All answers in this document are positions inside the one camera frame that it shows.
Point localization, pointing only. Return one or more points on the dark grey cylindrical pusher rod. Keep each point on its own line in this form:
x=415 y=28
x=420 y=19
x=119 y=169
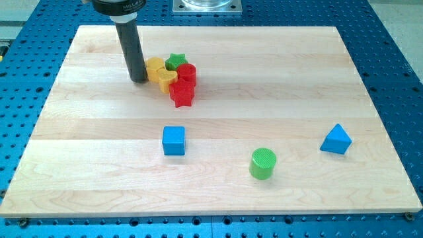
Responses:
x=128 y=35

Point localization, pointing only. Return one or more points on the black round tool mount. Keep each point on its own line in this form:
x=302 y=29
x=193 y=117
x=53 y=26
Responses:
x=118 y=8

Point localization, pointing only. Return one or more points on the blue cube block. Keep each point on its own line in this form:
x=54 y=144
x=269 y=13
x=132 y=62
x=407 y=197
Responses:
x=173 y=140

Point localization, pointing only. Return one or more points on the yellow cylinder block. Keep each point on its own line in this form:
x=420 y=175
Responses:
x=153 y=65

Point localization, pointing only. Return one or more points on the green star block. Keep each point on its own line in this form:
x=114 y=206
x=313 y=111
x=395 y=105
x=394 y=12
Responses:
x=174 y=61

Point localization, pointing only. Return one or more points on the yellow heart block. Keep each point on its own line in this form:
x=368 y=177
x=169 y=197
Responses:
x=165 y=79

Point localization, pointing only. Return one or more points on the red cylinder block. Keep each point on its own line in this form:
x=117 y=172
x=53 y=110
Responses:
x=187 y=72

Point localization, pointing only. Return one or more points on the red star block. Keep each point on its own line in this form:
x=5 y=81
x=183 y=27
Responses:
x=182 y=93

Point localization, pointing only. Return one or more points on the light wooden board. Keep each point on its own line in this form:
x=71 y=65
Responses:
x=96 y=150

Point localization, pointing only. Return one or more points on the green cylinder block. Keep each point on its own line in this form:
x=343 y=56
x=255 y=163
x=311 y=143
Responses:
x=262 y=163

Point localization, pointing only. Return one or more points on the left board stop bolt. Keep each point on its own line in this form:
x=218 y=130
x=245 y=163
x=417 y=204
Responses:
x=23 y=222

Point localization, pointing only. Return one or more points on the board stop bolt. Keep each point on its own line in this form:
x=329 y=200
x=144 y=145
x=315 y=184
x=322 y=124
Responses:
x=409 y=216
x=23 y=222

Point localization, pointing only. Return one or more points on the blue triangular prism block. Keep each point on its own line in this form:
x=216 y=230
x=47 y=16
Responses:
x=336 y=141

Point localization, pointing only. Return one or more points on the right board stop bolt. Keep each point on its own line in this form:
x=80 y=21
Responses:
x=409 y=216

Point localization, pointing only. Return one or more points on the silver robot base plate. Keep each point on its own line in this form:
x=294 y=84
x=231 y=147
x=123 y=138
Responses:
x=207 y=6

